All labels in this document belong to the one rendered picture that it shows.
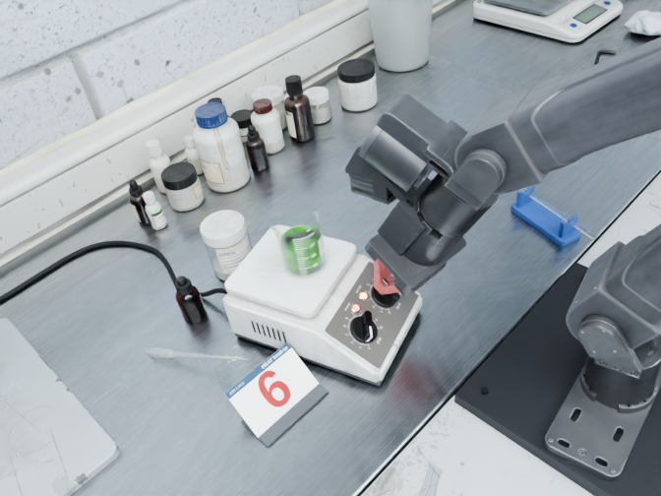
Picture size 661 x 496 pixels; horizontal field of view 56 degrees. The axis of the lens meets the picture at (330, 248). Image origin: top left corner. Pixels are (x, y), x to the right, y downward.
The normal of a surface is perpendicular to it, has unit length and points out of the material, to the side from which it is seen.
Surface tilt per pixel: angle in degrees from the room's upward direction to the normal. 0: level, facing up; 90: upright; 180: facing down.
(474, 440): 0
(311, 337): 90
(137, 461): 0
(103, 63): 90
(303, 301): 0
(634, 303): 89
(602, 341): 91
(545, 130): 80
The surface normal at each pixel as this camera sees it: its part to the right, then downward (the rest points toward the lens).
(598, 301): -0.54, 0.62
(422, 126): 0.31, -0.49
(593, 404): -0.15, -0.74
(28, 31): 0.71, 0.41
